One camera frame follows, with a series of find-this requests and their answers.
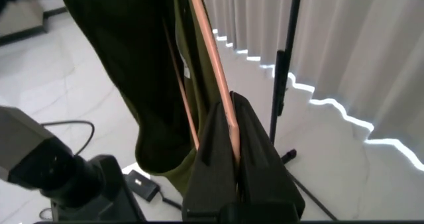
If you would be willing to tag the black clothes rack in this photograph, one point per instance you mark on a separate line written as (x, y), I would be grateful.
(281, 85)

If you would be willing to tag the black power adapter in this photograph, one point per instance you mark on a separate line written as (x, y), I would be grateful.
(142, 184)

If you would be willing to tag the white curtain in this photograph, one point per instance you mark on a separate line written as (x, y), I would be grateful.
(348, 51)

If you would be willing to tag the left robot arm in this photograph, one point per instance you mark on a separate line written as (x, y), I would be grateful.
(66, 174)

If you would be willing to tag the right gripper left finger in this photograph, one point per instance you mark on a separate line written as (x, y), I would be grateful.
(208, 184)

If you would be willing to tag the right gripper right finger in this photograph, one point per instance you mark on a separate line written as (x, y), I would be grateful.
(265, 184)

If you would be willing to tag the green shirt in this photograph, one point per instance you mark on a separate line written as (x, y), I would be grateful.
(132, 68)

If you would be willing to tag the pink clothes hanger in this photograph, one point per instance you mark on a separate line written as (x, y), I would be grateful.
(215, 58)

